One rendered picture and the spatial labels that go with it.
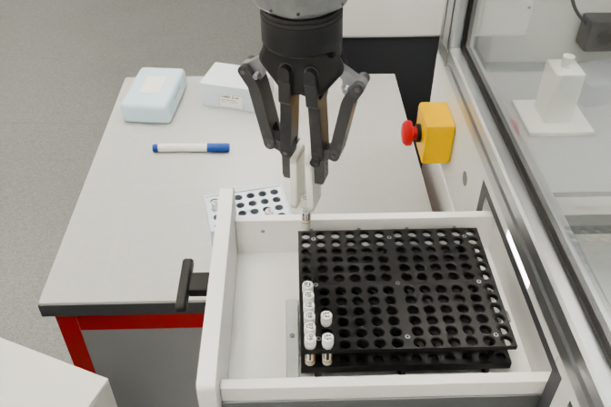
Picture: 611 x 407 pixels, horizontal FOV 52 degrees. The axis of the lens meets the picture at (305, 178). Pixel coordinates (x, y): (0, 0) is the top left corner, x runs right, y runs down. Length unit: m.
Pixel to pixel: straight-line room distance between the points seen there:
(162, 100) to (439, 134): 0.54
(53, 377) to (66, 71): 2.46
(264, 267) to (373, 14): 0.75
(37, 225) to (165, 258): 1.35
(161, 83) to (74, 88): 1.72
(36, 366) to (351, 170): 0.59
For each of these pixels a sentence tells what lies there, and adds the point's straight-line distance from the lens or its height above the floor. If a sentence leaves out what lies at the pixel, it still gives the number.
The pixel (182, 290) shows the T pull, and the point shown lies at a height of 0.91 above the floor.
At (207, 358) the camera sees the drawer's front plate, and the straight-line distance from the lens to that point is 0.63.
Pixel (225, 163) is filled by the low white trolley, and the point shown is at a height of 0.76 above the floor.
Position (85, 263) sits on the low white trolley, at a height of 0.76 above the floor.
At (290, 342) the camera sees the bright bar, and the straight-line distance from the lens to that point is 0.74.
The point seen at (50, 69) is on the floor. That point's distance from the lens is 3.18.
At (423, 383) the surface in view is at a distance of 0.66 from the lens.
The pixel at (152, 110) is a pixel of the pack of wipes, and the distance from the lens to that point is 1.23.
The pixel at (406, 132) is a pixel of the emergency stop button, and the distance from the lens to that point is 0.98.
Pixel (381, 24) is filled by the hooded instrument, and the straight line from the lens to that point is 1.43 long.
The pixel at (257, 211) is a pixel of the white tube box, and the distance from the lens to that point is 0.97.
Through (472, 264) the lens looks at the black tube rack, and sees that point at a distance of 0.77.
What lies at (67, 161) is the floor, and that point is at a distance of 2.53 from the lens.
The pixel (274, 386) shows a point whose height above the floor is 0.89.
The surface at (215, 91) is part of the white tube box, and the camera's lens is 1.26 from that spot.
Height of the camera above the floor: 1.44
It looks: 39 degrees down
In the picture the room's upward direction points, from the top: straight up
